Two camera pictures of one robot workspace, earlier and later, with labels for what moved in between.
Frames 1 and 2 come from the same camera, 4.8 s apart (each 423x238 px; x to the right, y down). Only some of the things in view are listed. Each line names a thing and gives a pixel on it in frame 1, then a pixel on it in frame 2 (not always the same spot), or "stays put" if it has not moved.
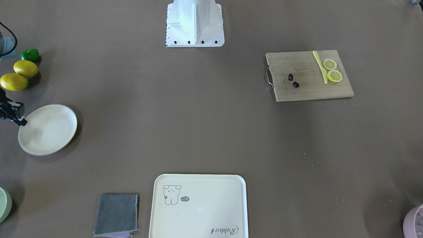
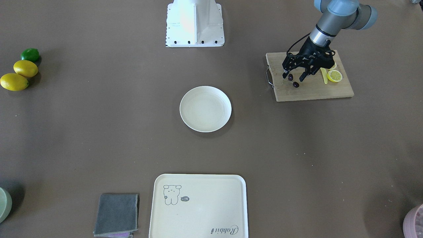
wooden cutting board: x=297 y=76 stays put
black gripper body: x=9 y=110 -> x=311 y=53
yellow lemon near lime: x=25 y=68 stays put
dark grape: x=295 y=84 stays put
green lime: x=30 y=54 stays put
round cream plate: x=49 y=128 -> x=205 y=109
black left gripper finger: x=22 y=123 -> x=310 y=70
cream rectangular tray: x=197 y=206 stays put
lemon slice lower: x=334 y=75 stays put
